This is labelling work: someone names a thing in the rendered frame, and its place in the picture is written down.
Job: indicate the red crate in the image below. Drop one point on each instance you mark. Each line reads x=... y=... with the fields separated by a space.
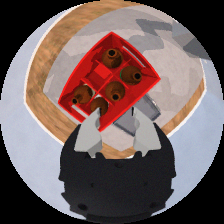
x=90 y=71

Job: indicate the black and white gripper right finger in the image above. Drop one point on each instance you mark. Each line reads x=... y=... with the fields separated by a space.
x=152 y=141

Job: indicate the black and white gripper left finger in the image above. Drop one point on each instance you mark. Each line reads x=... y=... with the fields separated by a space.
x=83 y=143

